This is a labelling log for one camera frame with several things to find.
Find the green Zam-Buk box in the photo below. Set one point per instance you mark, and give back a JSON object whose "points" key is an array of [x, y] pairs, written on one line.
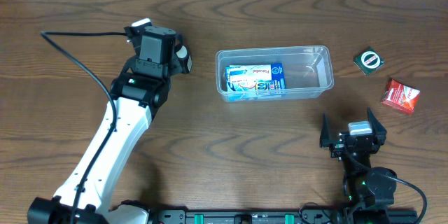
{"points": [[368, 61]]}

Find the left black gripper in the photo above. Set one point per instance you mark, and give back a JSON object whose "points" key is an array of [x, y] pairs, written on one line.
{"points": [[129, 30]]}

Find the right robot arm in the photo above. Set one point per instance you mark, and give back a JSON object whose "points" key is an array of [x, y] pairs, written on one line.
{"points": [[370, 189]]}

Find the blue cooling patch box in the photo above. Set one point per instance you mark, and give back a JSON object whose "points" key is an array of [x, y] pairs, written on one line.
{"points": [[278, 81]]}

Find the clear plastic container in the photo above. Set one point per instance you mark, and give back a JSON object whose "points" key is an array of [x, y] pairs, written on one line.
{"points": [[307, 69]]}

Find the red small box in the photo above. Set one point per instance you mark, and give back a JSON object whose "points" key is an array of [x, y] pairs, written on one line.
{"points": [[400, 97]]}

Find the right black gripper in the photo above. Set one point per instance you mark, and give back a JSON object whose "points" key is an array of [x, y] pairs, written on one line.
{"points": [[339, 143]]}

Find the white Panadol box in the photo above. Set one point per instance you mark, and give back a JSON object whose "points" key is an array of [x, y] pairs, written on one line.
{"points": [[248, 73]]}

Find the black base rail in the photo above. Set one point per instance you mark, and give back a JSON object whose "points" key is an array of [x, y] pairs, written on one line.
{"points": [[307, 215]]}

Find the black bottle white cap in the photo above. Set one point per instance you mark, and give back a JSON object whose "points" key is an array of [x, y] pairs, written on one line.
{"points": [[185, 60]]}

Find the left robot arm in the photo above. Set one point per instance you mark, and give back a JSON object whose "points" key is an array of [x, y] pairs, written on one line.
{"points": [[134, 98]]}

